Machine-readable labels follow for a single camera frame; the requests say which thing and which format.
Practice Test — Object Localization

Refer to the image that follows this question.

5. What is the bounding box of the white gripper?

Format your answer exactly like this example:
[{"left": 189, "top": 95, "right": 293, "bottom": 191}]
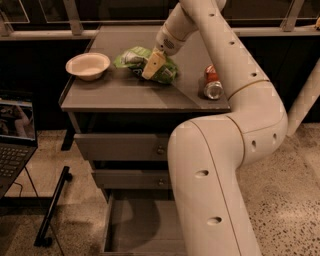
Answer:
[{"left": 142, "top": 25, "right": 184, "bottom": 80}]

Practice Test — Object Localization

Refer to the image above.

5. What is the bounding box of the green rice chip bag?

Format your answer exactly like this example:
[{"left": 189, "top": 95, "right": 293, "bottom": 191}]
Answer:
[{"left": 113, "top": 46, "right": 178, "bottom": 84}]

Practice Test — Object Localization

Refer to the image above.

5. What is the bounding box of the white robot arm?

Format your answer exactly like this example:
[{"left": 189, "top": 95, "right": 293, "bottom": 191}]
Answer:
[{"left": 143, "top": 0, "right": 320, "bottom": 256}]

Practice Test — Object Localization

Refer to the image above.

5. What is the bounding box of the grey drawer cabinet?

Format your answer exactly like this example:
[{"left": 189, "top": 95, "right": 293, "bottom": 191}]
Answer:
[{"left": 58, "top": 25, "right": 263, "bottom": 256}]

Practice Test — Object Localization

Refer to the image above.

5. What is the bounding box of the top grey drawer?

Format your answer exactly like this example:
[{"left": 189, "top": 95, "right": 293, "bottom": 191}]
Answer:
[{"left": 74, "top": 133, "right": 168, "bottom": 161}]

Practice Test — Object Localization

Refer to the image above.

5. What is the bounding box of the middle grey drawer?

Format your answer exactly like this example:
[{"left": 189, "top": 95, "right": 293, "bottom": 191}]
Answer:
[{"left": 92, "top": 169, "right": 171, "bottom": 189}]

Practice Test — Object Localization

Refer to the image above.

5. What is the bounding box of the open bottom grey drawer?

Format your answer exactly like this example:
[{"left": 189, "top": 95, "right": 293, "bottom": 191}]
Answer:
[{"left": 99, "top": 190, "right": 187, "bottom": 256}]

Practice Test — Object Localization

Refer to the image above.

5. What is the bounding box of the red coca-cola can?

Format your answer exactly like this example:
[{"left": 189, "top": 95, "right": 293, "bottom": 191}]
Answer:
[{"left": 203, "top": 64, "right": 224, "bottom": 100}]

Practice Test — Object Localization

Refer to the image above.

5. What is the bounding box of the white paper bowl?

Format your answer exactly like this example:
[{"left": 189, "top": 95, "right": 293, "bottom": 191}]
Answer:
[{"left": 65, "top": 53, "right": 111, "bottom": 81}]

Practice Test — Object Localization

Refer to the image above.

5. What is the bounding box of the metal window railing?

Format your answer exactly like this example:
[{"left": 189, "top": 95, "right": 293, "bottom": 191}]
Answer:
[{"left": 0, "top": 0, "right": 320, "bottom": 42}]

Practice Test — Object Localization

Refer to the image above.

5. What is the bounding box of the black laptop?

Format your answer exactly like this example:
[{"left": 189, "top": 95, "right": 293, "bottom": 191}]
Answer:
[{"left": 0, "top": 98, "right": 38, "bottom": 198}]

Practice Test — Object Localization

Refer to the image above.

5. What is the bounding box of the black stand leg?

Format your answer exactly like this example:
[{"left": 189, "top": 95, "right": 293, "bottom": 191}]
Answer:
[{"left": 34, "top": 166, "right": 73, "bottom": 247}]

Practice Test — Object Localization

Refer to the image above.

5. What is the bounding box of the black cable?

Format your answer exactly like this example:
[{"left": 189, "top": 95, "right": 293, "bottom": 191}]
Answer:
[{"left": 13, "top": 165, "right": 66, "bottom": 256}]

